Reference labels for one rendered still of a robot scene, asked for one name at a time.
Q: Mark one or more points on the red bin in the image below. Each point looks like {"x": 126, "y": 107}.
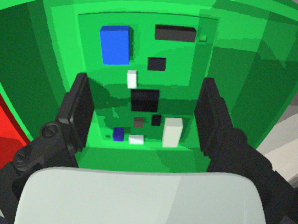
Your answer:
{"x": 10, "y": 134}

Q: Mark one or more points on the green bin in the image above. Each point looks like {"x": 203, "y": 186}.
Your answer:
{"x": 253, "y": 60}

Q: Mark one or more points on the green circuit board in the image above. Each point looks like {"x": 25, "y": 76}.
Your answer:
{"x": 145, "y": 72}

